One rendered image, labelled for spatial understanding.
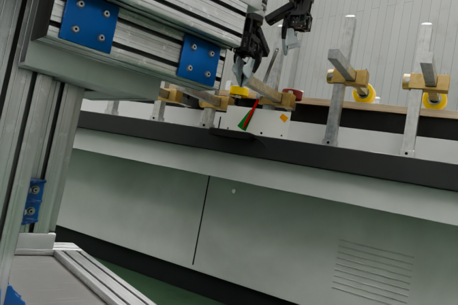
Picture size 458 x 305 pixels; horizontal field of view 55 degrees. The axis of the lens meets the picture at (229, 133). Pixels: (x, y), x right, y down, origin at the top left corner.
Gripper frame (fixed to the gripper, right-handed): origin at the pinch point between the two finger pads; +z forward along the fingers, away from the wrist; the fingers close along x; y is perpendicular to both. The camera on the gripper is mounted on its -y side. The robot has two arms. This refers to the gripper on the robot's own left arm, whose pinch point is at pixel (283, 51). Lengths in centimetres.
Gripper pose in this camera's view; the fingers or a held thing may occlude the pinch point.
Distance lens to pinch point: 159.8
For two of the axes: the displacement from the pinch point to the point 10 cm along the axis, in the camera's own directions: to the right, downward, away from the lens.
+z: -1.8, 9.8, -0.7
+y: 8.7, 1.3, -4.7
